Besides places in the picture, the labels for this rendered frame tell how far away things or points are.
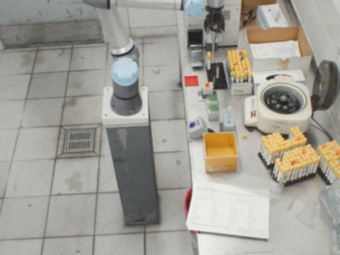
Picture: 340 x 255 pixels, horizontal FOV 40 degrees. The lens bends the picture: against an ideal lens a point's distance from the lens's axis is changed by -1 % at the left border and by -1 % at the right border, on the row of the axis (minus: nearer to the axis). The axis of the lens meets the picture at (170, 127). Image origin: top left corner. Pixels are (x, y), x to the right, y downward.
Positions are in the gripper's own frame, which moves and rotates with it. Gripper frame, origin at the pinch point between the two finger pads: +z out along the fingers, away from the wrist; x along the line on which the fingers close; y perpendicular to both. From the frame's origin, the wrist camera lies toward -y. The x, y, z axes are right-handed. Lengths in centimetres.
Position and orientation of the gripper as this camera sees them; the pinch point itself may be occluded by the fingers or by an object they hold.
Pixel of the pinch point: (213, 39)
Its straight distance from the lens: 214.3
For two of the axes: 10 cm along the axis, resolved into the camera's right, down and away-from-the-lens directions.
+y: 0.7, 7.4, -6.7
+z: 0.4, 6.7, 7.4
